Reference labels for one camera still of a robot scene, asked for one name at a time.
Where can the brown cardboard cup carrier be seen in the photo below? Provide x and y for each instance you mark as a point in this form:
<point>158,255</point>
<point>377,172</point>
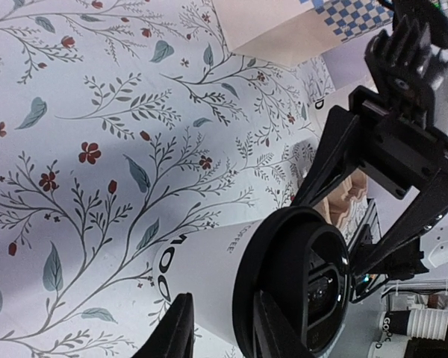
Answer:
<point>346,205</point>

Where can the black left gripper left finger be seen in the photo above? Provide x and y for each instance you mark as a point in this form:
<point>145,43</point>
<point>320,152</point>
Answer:
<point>174,335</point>

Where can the white paper coffee cup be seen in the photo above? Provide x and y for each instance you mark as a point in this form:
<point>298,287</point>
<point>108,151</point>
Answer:
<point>205,264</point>

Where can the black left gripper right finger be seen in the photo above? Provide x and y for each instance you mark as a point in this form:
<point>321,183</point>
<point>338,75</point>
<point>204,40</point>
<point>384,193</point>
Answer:
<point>273,337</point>

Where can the black plastic cup lid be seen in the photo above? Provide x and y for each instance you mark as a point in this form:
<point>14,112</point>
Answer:
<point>303,263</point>

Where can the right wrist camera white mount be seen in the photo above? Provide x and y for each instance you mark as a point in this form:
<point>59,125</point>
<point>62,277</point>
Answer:
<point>437,78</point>

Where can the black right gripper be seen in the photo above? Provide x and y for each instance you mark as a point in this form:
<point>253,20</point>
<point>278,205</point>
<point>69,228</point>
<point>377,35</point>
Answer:
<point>401,151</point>

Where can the checkered paper takeout bag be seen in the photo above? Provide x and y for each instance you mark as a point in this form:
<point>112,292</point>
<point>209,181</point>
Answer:
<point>290,32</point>

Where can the floral patterned table mat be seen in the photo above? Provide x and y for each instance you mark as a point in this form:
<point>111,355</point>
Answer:
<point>122,124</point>

